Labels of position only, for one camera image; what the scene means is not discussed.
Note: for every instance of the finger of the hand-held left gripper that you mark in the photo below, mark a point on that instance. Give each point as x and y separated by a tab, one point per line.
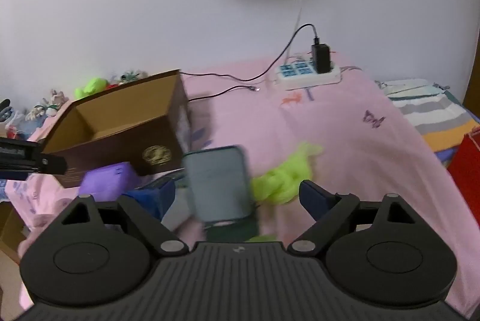
54	164

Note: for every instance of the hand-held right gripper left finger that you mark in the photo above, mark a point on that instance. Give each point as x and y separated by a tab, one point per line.
150	199

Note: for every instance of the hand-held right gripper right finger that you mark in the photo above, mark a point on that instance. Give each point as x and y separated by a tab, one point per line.
313	197

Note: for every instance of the brown cardboard box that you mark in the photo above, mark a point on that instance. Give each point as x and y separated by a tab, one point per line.
112	141

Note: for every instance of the dark green folding mirror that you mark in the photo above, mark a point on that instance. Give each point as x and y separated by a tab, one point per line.
217	186

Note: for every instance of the neon green yarn bundle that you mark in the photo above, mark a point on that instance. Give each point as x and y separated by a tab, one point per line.
281	182
92	87

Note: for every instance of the purple tissue pack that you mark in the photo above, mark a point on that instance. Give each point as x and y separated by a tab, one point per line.
107	178

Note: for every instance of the pink plush toy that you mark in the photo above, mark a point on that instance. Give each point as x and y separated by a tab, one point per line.
35	231

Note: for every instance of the plain cardboard box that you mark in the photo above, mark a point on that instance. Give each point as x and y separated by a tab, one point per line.
9	235

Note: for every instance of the white power strip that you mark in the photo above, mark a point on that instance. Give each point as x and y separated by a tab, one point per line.
300	75

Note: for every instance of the black charger plug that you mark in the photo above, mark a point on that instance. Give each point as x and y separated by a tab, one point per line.
321	57

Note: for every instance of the striped blanket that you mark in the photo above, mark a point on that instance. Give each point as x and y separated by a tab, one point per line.
431	115

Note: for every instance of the red bag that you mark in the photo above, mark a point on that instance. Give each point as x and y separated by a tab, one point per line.
467	163

